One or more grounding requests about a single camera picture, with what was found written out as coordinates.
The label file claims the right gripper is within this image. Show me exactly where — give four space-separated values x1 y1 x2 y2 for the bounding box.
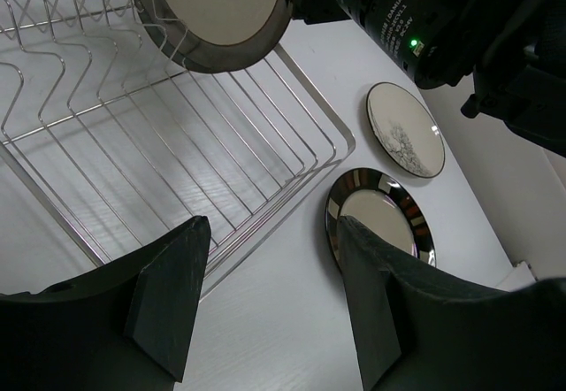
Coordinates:
286 0 442 89

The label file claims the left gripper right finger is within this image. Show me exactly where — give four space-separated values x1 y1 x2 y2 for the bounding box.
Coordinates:
337 217 565 390

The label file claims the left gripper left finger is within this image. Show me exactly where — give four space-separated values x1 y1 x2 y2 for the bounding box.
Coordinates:
1 216 211 383

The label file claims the brown rimmed cream plate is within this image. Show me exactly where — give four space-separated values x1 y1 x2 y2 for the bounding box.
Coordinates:
132 0 291 73

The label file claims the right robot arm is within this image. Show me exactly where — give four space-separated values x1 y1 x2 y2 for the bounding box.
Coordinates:
287 0 565 155

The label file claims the cream plate with tree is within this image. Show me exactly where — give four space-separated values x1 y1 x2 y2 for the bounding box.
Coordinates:
366 82 446 179

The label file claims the dark patterned rim plate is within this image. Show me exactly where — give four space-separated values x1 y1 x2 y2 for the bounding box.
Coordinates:
324 167 437 271

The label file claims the wire dish rack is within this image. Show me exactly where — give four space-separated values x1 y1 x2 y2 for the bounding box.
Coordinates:
1 0 356 294

